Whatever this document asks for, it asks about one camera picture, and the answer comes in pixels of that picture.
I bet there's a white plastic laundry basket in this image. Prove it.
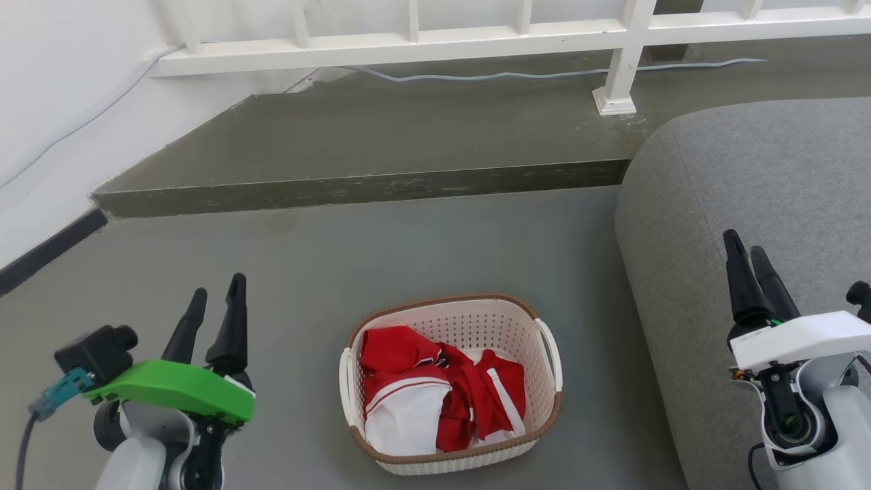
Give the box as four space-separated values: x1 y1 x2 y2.
338 293 564 476

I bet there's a grey fabric sofa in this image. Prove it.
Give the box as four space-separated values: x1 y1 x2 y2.
614 97 871 490

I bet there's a white wooden railing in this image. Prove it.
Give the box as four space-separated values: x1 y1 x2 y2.
148 0 871 116

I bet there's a white wall cable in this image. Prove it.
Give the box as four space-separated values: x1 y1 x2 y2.
0 44 184 190

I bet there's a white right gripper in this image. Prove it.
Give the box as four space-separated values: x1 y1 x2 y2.
722 229 871 372

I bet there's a red and white garment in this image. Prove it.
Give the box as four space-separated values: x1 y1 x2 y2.
359 325 527 457

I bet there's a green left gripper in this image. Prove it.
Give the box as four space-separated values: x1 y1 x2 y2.
84 273 257 427

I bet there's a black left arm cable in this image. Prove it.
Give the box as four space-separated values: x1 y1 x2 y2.
14 412 38 490

